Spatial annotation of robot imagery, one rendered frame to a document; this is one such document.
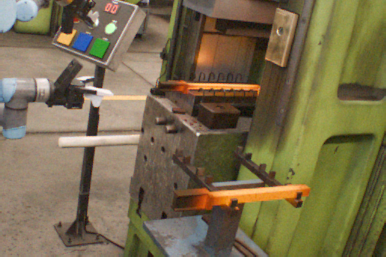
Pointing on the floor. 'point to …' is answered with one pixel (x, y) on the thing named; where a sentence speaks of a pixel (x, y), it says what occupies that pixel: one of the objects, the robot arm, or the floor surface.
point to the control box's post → (89, 149)
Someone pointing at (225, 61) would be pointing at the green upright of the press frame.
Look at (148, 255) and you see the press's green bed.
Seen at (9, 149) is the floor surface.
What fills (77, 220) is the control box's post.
